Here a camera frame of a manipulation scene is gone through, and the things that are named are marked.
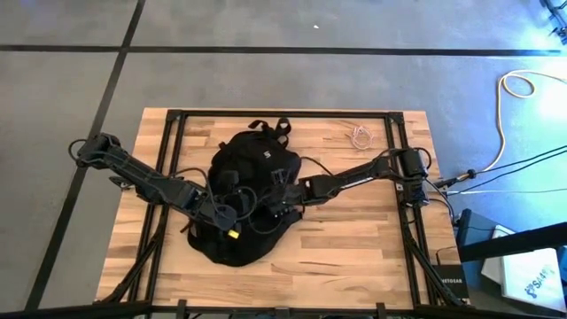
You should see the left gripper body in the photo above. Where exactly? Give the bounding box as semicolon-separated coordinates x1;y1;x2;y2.
206;199;244;234

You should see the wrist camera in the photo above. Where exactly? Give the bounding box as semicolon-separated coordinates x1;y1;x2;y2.
269;167;292;185
219;169;241;188

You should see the black floor cable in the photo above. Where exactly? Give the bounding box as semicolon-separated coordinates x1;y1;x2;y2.
436;144;567;190
451;151;567;196

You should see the black aluminium table frame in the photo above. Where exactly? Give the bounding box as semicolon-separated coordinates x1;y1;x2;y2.
94;108;471;311

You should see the pale pink charging cable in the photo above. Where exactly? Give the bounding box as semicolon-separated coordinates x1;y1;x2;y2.
348;124;376;152

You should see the black tripod stand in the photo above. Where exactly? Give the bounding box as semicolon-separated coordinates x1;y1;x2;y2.
539;0;567;45

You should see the black diagonal beam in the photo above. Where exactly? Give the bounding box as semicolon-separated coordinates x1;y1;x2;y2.
457;220;567;263

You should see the black backpack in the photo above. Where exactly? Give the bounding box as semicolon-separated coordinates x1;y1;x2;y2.
185;117;307;268

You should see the plain white flat box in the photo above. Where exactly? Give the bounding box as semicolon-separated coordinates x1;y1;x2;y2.
480;224;517;284

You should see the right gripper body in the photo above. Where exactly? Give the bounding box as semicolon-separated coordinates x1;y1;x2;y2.
268;183;311;219

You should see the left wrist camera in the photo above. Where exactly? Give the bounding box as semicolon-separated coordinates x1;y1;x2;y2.
219;169;241;188

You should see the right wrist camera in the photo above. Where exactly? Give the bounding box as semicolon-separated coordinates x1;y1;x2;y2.
269;167;292;185

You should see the cream floor cable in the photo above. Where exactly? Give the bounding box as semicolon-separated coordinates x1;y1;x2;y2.
485;69;567;172

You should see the black network switch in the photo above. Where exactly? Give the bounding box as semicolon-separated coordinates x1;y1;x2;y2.
431;263;470;300

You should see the white box blue print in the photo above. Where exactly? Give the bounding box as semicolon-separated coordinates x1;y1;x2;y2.
500;246;567;314

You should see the black rig crossbar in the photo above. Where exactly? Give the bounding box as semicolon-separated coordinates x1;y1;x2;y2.
0;300;567;319

